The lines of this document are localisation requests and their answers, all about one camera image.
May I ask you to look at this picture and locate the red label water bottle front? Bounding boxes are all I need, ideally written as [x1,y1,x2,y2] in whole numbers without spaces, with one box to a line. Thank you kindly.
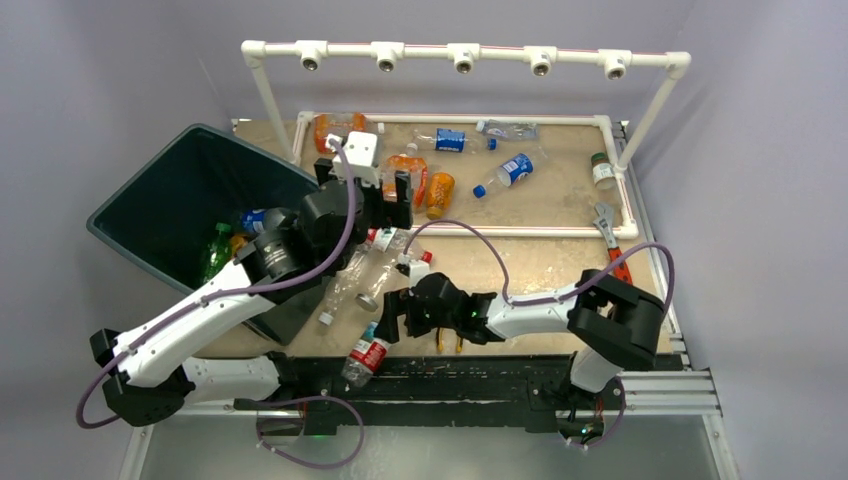
[341,322,391,388]

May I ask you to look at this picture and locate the red label bottle red cap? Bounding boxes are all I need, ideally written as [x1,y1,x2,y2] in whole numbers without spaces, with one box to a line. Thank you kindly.
[366,227,433,264]

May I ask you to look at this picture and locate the large crushed orange label bottle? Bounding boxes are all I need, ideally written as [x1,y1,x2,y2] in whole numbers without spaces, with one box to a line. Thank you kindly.
[313,112,385,153]

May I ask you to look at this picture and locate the orange juice bottle orange cap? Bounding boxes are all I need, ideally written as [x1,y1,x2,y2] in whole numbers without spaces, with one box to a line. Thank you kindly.
[229,234,250,258]

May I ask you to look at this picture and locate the green plastic bottle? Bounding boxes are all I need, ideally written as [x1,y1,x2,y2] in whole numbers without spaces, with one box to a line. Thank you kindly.
[201,222,232,284]

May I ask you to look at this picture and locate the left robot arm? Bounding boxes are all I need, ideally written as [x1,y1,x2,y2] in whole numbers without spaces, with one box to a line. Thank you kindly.
[90,153,414,427]

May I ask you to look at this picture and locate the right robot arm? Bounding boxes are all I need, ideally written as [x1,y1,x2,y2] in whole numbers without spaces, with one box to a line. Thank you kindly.
[373,269,666,407]

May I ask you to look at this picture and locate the dark green plastic bin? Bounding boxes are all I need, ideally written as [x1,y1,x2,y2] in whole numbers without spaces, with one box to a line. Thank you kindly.
[86,123,339,348]

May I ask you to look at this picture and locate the small orange juice bottle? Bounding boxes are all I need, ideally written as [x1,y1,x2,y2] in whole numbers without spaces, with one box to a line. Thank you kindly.
[426,172,456,220]

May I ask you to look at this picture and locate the clear bottle silver cap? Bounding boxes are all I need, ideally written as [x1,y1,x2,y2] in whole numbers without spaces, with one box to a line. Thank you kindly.
[354,255,399,313]

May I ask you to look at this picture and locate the blue label bottle back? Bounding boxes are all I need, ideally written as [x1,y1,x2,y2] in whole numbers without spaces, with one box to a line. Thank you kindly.
[412,128,497,154]

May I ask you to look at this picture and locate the clear bottle white cap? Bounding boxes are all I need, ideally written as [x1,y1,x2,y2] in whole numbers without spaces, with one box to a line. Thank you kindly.
[318,246,370,326]

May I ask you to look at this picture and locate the clear crushed bottle back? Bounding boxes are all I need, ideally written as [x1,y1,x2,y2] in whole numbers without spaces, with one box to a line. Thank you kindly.
[475,119,539,142]

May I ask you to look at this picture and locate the Pepsi bottle blue cap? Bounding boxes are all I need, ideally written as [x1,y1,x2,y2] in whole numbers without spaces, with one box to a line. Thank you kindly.
[471,147,549,199]

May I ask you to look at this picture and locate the small jar green lid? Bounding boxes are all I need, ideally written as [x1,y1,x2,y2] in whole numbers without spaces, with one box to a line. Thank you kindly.
[590,152,616,190]

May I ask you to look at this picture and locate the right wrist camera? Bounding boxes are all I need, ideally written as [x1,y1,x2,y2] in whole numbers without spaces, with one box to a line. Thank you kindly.
[396,254,431,288]

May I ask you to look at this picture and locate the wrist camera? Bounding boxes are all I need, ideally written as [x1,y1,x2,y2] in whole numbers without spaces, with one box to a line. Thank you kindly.
[325,131,380,187]
[396,254,431,288]

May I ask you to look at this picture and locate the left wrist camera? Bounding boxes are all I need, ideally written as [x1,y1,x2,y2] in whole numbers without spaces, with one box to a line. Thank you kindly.
[325,131,380,187]

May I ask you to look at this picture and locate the yellow handled pliers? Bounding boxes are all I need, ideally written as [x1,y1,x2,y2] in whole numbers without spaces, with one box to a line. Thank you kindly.
[436,329,464,354]

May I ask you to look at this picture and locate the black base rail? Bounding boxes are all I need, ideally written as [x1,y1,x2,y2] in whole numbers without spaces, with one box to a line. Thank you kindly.
[231,354,690,439]

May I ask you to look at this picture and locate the purple cable loop front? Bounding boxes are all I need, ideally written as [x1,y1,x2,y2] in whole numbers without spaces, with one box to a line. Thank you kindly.
[254,395,366,472]

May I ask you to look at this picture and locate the red handled adjustable wrench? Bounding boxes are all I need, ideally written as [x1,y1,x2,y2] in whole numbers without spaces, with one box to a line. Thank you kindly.
[593,202,633,285]

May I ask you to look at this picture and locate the white PVC pipe frame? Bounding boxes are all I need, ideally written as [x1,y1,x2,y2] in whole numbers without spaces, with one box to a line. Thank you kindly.
[241,40,692,240]

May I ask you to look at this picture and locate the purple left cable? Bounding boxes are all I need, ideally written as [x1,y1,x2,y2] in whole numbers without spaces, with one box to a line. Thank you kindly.
[74,135,359,431]

